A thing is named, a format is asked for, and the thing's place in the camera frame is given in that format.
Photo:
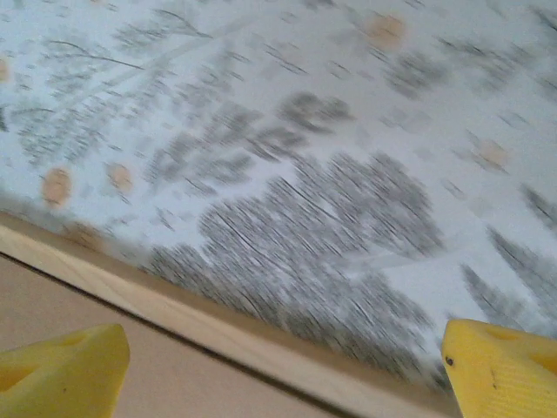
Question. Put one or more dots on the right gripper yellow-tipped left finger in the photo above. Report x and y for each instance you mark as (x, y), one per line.
(65, 374)

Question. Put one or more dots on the brown backing board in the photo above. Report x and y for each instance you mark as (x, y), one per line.
(165, 374)

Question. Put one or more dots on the light wooden picture frame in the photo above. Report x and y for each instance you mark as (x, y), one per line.
(174, 309)

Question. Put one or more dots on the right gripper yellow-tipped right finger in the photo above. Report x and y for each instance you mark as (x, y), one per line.
(505, 374)

